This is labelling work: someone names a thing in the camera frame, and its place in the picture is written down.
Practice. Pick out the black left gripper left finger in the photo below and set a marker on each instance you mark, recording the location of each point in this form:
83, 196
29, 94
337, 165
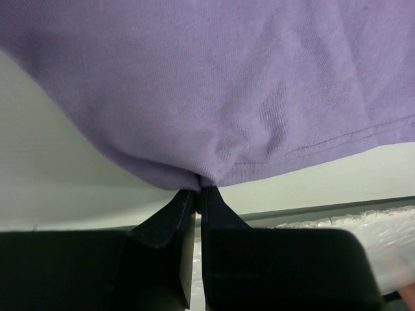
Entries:
148, 267

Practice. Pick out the lavender garment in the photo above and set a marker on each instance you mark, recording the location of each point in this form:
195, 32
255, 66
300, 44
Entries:
188, 94

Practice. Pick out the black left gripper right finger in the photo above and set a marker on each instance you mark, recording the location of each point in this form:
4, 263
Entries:
246, 268

